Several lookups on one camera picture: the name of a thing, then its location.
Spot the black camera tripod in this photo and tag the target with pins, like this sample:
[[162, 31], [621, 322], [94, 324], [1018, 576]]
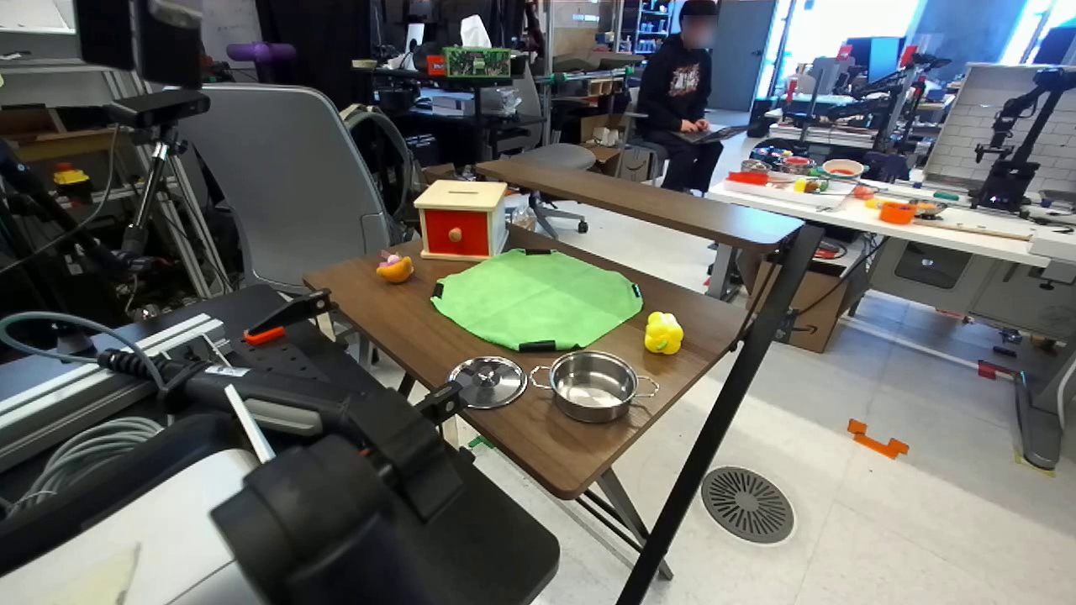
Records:
[[166, 199]]

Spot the green round towel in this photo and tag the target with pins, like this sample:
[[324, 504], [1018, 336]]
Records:
[[536, 302]]

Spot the brown folding table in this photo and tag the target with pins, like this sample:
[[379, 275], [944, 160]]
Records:
[[567, 460]]

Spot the round floor drain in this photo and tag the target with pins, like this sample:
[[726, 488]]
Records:
[[746, 506]]

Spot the person in black hoodie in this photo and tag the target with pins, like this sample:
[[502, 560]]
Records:
[[672, 101]]

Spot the wooden box with red drawer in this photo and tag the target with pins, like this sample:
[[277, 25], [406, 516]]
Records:
[[463, 219]]

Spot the steel pot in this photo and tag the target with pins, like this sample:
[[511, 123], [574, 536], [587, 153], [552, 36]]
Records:
[[592, 387]]

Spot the black small robot arm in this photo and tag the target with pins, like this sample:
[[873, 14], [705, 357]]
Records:
[[1018, 168]]

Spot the yellow sponge toy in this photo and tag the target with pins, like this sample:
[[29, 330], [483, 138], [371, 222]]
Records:
[[662, 336]]

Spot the orange floor bracket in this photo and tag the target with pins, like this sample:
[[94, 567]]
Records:
[[888, 449]]

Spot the grey office chair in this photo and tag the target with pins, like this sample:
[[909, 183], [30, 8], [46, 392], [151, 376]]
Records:
[[291, 176]]

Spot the orange plush toy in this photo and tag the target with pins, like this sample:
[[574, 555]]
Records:
[[395, 272]]

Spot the white lab desk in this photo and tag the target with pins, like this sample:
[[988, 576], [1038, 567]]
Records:
[[970, 265]]

